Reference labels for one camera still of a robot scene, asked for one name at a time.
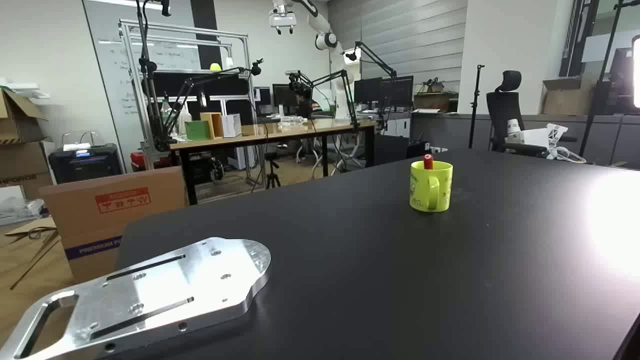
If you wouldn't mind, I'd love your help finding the grey low cabinet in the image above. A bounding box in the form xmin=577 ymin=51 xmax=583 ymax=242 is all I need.
xmin=409 ymin=112 xmax=640 ymax=169

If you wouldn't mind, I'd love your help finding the white box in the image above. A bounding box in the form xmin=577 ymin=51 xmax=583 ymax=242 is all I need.
xmin=221 ymin=113 xmax=243 ymax=139

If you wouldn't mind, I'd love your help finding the white robot with white gripper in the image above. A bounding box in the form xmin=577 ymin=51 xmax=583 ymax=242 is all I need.
xmin=268 ymin=0 xmax=357 ymax=121

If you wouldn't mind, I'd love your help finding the black printer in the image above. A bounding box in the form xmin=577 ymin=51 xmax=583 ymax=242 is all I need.
xmin=48 ymin=143 xmax=124 ymax=185

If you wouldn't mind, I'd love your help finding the black office chair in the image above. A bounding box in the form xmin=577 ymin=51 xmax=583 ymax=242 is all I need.
xmin=485 ymin=70 xmax=549 ymax=154

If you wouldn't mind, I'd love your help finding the tall black stand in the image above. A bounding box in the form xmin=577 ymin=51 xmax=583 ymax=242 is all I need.
xmin=579 ymin=0 xmax=640 ymax=157

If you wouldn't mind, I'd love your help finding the flat cardboard sheet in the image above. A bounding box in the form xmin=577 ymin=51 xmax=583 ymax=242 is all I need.
xmin=0 ymin=216 xmax=62 ymax=291

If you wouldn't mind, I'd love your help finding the green box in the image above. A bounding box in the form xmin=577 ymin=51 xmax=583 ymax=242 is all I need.
xmin=184 ymin=120 xmax=212 ymax=142

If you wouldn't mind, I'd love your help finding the row of monitors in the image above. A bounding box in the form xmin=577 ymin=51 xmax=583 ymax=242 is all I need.
xmin=353 ymin=75 xmax=415 ymax=112

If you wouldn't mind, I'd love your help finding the aluminium frame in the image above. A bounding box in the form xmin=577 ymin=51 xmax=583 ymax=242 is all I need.
xmin=118 ymin=19 xmax=266 ymax=192

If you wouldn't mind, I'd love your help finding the small black tripod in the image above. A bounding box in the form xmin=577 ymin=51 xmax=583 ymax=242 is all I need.
xmin=264 ymin=152 xmax=282 ymax=190

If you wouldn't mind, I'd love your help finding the cardboard box with red label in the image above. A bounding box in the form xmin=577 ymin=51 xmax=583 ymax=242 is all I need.
xmin=39 ymin=166 xmax=189 ymax=284

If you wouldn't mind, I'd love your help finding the stack of cardboard boxes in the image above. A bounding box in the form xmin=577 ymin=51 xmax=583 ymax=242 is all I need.
xmin=0 ymin=87 xmax=54 ymax=201

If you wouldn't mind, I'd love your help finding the thin black stand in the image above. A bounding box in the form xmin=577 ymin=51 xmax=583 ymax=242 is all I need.
xmin=468 ymin=64 xmax=486 ymax=150

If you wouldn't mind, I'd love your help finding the red case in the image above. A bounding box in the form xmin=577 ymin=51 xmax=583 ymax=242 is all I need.
xmin=130 ymin=151 xmax=152 ymax=172

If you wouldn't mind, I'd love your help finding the wooden box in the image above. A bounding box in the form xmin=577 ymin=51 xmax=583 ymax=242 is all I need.
xmin=200 ymin=112 xmax=225 ymax=140

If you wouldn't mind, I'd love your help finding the silver metal plate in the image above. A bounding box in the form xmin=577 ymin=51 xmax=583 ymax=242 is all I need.
xmin=0 ymin=237 xmax=272 ymax=360

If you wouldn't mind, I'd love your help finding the yellow cup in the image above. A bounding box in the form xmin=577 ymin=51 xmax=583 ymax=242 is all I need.
xmin=409 ymin=160 xmax=454 ymax=213

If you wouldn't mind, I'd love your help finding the open cardboard box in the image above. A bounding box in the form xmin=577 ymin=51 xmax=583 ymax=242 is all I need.
xmin=541 ymin=75 xmax=602 ymax=116

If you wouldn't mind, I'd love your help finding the brown wooden crate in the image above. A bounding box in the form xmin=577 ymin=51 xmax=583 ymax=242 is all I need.
xmin=413 ymin=92 xmax=459 ymax=113

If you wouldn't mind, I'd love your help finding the wooden table with black legs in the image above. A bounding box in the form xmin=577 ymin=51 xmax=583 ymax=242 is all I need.
xmin=169 ymin=119 xmax=377 ymax=206

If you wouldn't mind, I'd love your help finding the whiteboard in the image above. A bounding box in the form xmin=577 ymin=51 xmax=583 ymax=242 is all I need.
xmin=82 ymin=0 xmax=221 ymax=152

